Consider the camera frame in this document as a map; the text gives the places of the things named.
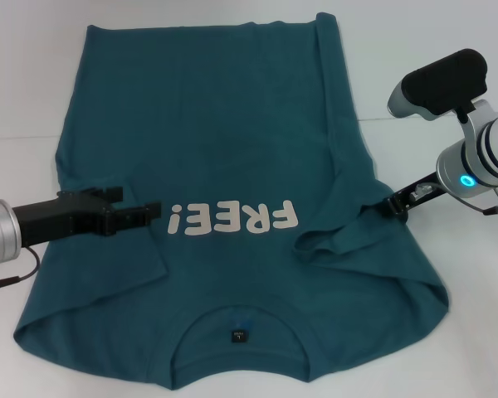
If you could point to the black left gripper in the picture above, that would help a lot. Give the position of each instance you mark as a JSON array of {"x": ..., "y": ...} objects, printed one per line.
[{"x": 58, "y": 219}]

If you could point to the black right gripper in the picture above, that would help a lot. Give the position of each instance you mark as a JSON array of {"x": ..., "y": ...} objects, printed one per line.
[{"x": 437, "y": 183}]

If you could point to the teal FREE print t-shirt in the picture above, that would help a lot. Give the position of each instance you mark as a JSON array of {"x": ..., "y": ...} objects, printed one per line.
[{"x": 232, "y": 137}]

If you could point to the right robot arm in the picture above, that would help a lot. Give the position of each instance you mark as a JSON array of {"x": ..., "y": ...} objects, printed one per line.
[{"x": 494, "y": 141}]

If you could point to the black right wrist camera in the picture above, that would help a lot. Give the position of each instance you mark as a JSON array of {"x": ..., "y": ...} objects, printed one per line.
[{"x": 444, "y": 81}]

